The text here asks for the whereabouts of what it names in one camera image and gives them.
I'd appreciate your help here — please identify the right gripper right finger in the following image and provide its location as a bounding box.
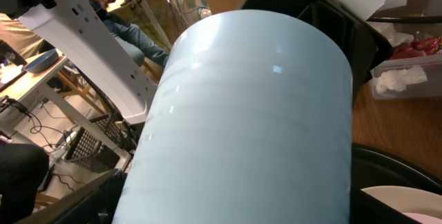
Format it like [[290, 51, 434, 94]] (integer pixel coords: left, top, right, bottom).
[[350, 187, 413, 224]]

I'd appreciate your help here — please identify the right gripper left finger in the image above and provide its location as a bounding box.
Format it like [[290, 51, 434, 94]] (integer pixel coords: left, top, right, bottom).
[[18, 169, 126, 224]]

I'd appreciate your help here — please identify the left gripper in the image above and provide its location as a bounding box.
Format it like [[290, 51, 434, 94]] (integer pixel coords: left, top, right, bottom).
[[242, 0, 393, 98]]

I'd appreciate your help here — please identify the small pink plate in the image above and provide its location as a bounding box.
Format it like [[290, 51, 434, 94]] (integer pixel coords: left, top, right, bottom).
[[404, 213, 442, 224]]

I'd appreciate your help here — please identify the white napkin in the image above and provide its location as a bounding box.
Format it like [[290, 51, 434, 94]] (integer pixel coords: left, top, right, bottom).
[[369, 22, 414, 47]]

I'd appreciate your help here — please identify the small white tissue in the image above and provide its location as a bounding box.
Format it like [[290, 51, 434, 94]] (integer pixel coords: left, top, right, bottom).
[[375, 66, 428, 94]]

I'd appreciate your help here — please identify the blue cup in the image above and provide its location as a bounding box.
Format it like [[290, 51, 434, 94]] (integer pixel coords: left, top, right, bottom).
[[113, 10, 353, 223]]

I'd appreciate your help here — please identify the red snack wrapper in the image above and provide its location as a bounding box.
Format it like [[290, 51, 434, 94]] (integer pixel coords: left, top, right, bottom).
[[390, 36, 441, 60]]

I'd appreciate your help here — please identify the large beige plate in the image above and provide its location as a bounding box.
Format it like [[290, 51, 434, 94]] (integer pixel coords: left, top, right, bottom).
[[363, 185, 441, 219]]

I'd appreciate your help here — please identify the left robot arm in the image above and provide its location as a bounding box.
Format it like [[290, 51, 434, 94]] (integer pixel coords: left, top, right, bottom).
[[1, 0, 392, 124]]

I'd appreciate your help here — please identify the clear plastic waste bin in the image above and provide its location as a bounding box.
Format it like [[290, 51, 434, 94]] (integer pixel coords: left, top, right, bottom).
[[369, 23, 441, 100]]

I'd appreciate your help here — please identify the round black serving tray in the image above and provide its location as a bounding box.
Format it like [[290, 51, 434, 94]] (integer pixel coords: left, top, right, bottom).
[[352, 143, 441, 194]]

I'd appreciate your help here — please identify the person in black trousers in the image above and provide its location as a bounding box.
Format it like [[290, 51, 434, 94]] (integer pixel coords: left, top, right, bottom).
[[1, 142, 49, 223]]

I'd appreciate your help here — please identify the white background table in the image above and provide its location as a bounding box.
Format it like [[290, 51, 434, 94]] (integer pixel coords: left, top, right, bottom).
[[0, 54, 132, 169]]

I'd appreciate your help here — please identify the blue bowl on table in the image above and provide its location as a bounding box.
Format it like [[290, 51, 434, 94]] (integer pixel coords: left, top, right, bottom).
[[24, 48, 59, 74]]

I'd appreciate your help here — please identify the seated person in jeans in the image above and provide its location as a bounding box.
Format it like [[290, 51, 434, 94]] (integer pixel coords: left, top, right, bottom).
[[89, 0, 169, 67]]

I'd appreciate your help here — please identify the black wire basket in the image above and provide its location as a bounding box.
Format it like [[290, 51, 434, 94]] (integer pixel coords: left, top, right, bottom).
[[65, 114, 134, 173]]

